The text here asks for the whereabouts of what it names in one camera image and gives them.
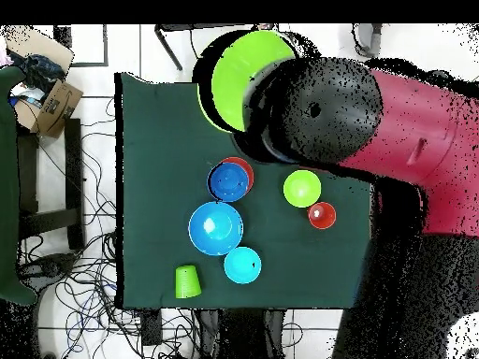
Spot dark blue bowl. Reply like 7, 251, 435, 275
207, 162, 251, 204

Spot small orange bowl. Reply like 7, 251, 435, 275
219, 156, 255, 194

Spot green cup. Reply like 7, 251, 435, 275
174, 264, 204, 300

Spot large green bowl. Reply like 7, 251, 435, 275
196, 29, 298, 135

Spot large blue bowl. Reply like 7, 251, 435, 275
187, 200, 245, 257

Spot small green bowl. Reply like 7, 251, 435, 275
283, 169, 322, 208

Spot small turquoise bowl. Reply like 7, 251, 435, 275
223, 246, 262, 285

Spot dark green tablecloth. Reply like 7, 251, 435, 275
114, 71, 373, 310

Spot orange cup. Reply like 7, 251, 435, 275
307, 201, 337, 230

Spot black bench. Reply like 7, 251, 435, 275
16, 118, 86, 252

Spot printed cardboard box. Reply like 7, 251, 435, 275
14, 79, 84, 140

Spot person's foot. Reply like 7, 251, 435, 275
351, 23, 384, 58

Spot green cloth covered table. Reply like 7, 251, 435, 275
0, 65, 38, 307

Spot plain cardboard box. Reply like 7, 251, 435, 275
6, 24, 76, 74

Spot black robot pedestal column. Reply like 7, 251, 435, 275
196, 308, 289, 359

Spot tangled floor cables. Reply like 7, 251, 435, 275
18, 96, 199, 359

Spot black table frame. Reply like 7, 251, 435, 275
153, 23, 278, 72

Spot grey pedestal leg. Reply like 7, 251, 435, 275
18, 252, 78, 289

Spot black square frame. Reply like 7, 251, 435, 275
52, 23, 109, 68

